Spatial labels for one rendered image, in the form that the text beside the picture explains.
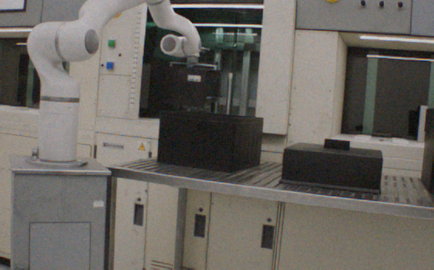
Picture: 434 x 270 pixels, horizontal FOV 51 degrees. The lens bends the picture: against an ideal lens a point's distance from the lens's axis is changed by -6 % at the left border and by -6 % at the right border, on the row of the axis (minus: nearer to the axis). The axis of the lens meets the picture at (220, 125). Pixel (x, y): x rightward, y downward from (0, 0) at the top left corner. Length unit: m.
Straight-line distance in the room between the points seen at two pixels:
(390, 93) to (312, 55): 0.56
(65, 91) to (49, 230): 0.40
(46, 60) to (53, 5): 0.98
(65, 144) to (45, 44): 0.30
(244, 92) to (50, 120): 1.60
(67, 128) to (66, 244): 0.33
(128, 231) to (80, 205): 0.84
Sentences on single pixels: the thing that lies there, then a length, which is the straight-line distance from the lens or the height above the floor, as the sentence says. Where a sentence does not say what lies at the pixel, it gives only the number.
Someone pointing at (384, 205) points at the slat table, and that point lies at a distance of 1.26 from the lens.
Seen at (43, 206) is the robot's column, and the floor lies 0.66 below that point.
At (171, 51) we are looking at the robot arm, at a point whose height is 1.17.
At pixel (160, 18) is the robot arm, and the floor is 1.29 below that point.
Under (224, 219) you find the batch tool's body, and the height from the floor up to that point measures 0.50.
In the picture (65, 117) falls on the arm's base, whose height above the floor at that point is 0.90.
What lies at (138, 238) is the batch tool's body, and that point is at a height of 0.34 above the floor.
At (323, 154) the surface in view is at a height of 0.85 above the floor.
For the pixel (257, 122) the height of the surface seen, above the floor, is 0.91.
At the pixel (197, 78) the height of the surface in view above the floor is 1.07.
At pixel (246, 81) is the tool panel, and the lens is 2.82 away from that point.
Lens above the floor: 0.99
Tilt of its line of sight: 3 degrees down
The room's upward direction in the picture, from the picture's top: 4 degrees clockwise
